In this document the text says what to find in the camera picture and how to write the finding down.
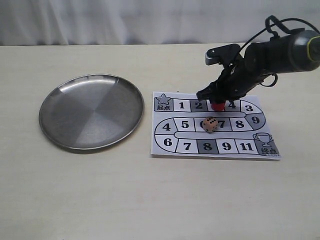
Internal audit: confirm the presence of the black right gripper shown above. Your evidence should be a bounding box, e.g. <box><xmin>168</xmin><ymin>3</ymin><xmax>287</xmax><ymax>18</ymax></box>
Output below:
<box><xmin>196</xmin><ymin>61</ymin><xmax>278</xmax><ymax>104</ymax></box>

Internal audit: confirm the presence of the red cylinder game piece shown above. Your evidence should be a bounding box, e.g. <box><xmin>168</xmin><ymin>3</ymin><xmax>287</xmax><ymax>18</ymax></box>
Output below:
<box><xmin>211</xmin><ymin>101</ymin><xmax>226</xmax><ymax>112</ymax></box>

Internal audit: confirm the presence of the wooden six-sided die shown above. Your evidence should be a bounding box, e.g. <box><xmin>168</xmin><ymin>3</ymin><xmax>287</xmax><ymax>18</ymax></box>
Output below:
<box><xmin>201</xmin><ymin>116</ymin><xmax>219</xmax><ymax>133</ymax></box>

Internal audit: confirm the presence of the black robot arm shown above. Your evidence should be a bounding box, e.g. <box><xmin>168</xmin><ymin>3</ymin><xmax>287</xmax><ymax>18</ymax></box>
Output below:
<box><xmin>196</xmin><ymin>30</ymin><xmax>320</xmax><ymax>104</ymax></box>

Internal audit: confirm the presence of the paper number game board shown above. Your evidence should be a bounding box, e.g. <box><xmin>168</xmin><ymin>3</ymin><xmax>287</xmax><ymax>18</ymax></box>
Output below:
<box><xmin>151</xmin><ymin>91</ymin><xmax>281</xmax><ymax>160</ymax></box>

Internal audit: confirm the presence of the round stainless steel plate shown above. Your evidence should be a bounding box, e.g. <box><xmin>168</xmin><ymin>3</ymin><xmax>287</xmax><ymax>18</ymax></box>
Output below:
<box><xmin>38</xmin><ymin>74</ymin><xmax>145</xmax><ymax>152</ymax></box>

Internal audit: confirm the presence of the white fabric backdrop curtain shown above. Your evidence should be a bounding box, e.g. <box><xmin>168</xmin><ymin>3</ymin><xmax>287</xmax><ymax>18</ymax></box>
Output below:
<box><xmin>0</xmin><ymin>0</ymin><xmax>320</xmax><ymax>46</ymax></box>

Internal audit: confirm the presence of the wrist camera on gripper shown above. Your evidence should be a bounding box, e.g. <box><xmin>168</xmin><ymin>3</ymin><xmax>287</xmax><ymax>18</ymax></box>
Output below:
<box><xmin>205</xmin><ymin>43</ymin><xmax>241</xmax><ymax>67</ymax></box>

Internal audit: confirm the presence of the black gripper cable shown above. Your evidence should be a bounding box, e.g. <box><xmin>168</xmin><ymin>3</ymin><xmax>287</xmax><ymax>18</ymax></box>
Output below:
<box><xmin>240</xmin><ymin>15</ymin><xmax>320</xmax><ymax>55</ymax></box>

